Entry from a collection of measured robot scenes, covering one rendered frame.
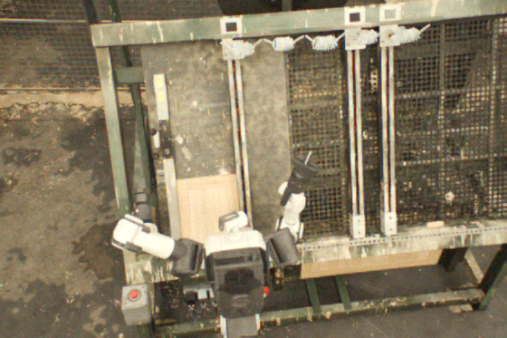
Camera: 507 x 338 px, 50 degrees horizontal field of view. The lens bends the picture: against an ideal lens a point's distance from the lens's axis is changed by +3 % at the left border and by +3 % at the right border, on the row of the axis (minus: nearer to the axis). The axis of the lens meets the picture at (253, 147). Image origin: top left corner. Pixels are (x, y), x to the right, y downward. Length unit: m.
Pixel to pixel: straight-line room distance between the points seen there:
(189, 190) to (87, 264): 1.49
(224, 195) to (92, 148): 2.25
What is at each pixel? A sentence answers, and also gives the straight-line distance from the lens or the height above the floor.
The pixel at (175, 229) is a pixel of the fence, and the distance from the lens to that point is 2.82.
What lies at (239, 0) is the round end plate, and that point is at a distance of 3.11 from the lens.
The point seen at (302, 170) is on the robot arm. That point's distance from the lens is 2.34.
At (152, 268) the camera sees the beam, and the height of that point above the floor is 0.87.
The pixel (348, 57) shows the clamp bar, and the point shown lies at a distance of 2.72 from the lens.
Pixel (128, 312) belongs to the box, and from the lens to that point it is 2.77.
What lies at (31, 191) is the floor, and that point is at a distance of 4.66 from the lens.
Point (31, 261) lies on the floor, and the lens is 4.22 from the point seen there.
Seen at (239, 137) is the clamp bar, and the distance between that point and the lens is 2.67.
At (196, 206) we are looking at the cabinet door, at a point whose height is 1.10.
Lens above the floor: 3.28
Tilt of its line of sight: 45 degrees down
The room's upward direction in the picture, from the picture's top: straight up
